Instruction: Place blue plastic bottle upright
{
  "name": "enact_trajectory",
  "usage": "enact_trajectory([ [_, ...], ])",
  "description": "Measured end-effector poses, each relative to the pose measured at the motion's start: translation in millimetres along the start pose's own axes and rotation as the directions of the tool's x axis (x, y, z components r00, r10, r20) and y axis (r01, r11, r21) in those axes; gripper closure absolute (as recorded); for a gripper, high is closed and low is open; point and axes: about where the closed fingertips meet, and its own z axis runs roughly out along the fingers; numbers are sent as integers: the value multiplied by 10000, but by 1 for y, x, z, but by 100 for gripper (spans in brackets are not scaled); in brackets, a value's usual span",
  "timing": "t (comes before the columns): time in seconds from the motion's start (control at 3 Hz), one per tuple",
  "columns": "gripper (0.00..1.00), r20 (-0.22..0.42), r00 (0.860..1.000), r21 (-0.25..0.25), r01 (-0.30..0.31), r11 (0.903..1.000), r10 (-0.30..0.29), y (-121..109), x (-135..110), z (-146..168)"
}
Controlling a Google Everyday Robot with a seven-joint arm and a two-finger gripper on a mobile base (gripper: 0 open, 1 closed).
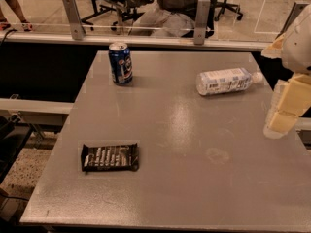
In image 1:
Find black chocolate bar wrapper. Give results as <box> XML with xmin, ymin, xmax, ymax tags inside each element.
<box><xmin>81</xmin><ymin>144</ymin><xmax>139</xmax><ymax>172</ymax></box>

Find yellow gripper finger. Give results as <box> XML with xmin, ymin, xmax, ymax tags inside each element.
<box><xmin>263</xmin><ymin>73</ymin><xmax>311</xmax><ymax>139</ymax></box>
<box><xmin>261</xmin><ymin>34</ymin><xmax>285</xmax><ymax>59</ymax></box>

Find right metal glass bracket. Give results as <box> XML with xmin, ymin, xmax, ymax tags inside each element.
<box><xmin>277</xmin><ymin>1</ymin><xmax>311</xmax><ymax>37</ymax></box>

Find seated person in grey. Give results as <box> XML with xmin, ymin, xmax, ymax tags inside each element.
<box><xmin>130</xmin><ymin>0</ymin><xmax>198</xmax><ymax>38</ymax></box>

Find standing person leg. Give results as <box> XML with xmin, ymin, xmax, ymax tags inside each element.
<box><xmin>0</xmin><ymin>0</ymin><xmax>33</xmax><ymax>32</ymax></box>

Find glass barrier panel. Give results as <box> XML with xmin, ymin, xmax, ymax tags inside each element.
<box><xmin>0</xmin><ymin>0</ymin><xmax>311</xmax><ymax>44</ymax></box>

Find blue soda can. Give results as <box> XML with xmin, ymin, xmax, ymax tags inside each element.
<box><xmin>108</xmin><ymin>42</ymin><xmax>132</xmax><ymax>85</ymax></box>

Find black equipment at left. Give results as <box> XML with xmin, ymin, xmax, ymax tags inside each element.
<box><xmin>0</xmin><ymin>116</ymin><xmax>32</xmax><ymax>183</ymax></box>

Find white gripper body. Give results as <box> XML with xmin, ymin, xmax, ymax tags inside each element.
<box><xmin>281</xmin><ymin>5</ymin><xmax>311</xmax><ymax>74</ymax></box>

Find clear plastic water bottle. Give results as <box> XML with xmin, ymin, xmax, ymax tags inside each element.
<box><xmin>196</xmin><ymin>68</ymin><xmax>263</xmax><ymax>96</ymax></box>

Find black office chair right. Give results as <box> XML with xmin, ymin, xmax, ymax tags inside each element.
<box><xmin>213</xmin><ymin>0</ymin><xmax>245</xmax><ymax>22</ymax></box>

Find metal glass bracket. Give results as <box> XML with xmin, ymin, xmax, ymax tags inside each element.
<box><xmin>277</xmin><ymin>1</ymin><xmax>311</xmax><ymax>37</ymax></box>
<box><xmin>62</xmin><ymin>0</ymin><xmax>85</xmax><ymax>40</ymax></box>
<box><xmin>193</xmin><ymin>0</ymin><xmax>211</xmax><ymax>45</ymax></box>

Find left metal glass bracket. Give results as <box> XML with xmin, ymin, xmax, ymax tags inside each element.
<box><xmin>62</xmin><ymin>0</ymin><xmax>85</xmax><ymax>40</ymax></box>

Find middle metal glass bracket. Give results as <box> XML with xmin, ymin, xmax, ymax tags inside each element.
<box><xmin>193</xmin><ymin>0</ymin><xmax>211</xmax><ymax>45</ymax></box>

